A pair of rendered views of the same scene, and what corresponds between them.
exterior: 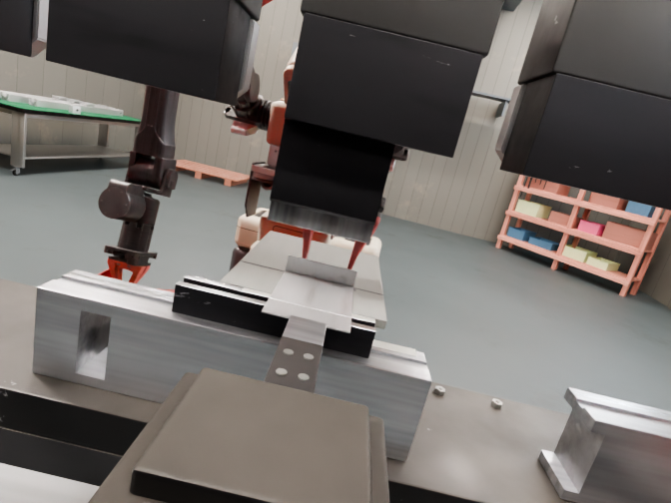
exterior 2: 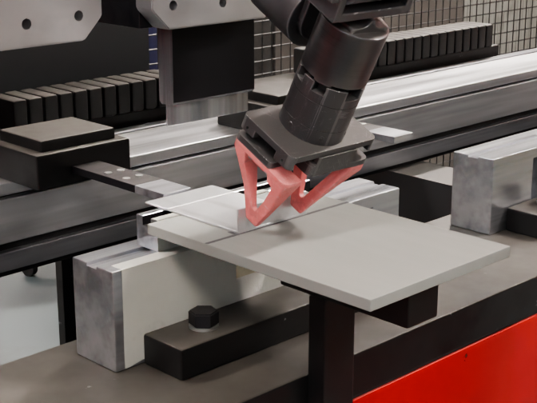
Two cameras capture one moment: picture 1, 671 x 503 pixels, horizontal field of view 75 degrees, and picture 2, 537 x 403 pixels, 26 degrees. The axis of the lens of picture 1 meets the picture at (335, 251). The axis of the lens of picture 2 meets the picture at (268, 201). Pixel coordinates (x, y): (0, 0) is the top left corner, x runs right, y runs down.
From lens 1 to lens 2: 140 cm
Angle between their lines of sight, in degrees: 126
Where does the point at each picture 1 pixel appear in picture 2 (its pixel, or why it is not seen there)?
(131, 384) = not seen: hidden behind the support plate
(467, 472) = (19, 377)
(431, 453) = (64, 371)
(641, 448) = not seen: outside the picture
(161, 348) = not seen: hidden behind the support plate
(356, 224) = (179, 106)
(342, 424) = (39, 135)
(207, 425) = (75, 122)
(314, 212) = (213, 98)
